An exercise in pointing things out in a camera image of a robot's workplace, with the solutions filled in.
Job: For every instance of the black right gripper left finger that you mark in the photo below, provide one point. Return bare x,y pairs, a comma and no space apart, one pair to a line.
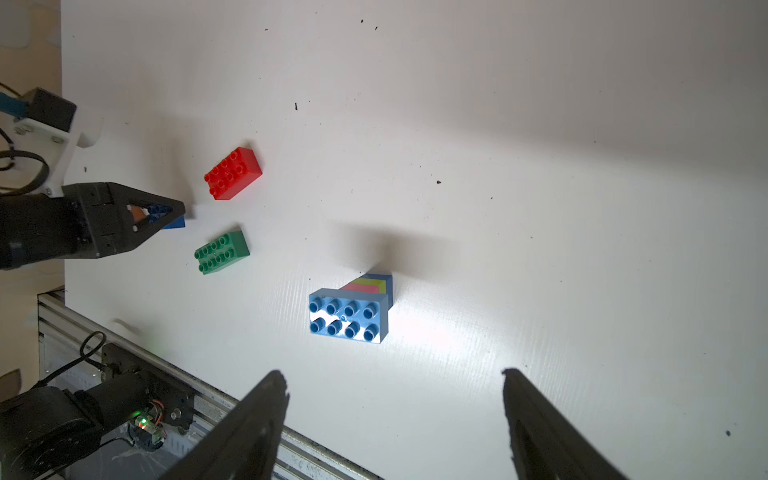
244,444

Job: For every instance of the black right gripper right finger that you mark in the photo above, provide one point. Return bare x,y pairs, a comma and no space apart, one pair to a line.
544,444

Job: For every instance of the pink lego brick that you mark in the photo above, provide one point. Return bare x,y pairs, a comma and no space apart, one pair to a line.
364,288

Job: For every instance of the small electronics board left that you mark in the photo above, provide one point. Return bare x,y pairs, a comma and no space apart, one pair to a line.
146,430

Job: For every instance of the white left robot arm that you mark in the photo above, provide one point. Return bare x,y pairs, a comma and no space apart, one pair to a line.
36,228

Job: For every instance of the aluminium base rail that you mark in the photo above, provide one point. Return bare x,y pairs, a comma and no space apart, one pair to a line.
60,333

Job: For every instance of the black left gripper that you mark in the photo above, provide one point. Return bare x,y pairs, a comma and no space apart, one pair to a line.
104,224

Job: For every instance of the dark green lego brick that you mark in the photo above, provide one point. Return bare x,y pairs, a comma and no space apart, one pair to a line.
221,252

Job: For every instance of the light blue lego brick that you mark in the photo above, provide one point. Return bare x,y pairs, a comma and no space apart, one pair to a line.
349,315

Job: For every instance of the lime green lego brick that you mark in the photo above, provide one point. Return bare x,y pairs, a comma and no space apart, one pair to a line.
362,280

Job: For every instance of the red lego brick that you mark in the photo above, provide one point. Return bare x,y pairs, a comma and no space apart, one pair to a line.
233,174

